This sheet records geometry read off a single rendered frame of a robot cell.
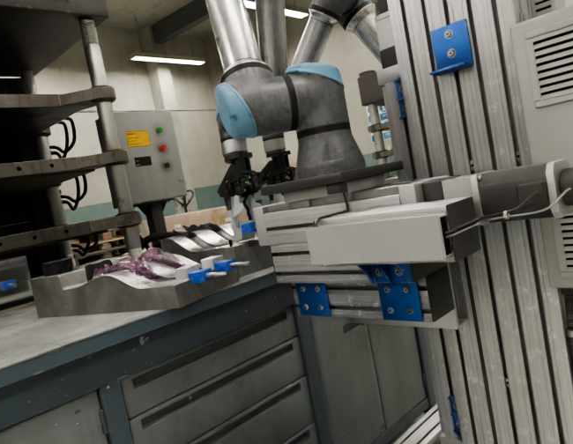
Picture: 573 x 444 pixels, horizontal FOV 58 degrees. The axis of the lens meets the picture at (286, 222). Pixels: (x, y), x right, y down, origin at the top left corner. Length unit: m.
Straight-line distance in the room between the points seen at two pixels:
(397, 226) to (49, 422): 0.82
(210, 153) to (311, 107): 9.59
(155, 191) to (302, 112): 1.38
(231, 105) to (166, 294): 0.47
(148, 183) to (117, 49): 7.73
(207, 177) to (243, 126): 9.44
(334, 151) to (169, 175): 1.44
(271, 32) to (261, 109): 0.39
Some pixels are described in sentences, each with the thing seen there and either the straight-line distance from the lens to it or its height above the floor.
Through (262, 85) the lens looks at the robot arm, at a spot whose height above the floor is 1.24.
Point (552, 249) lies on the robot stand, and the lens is 1.02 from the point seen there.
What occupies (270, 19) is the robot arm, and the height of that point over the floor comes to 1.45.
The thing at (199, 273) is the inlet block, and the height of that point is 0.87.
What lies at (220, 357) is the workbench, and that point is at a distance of 1.44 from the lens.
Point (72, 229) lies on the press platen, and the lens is 2.11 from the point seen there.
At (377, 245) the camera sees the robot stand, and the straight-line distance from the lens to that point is 0.85.
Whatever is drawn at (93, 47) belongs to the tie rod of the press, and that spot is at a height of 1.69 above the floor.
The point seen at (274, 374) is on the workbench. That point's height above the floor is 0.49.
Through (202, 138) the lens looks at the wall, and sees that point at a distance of 10.58.
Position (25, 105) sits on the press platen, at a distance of 2.17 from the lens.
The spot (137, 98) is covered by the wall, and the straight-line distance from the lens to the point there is 9.88.
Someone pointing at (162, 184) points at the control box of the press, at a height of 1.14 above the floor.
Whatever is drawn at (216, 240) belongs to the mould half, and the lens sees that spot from 1.73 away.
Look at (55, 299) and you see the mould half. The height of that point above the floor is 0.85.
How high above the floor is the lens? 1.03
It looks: 4 degrees down
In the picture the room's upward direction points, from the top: 11 degrees counter-clockwise
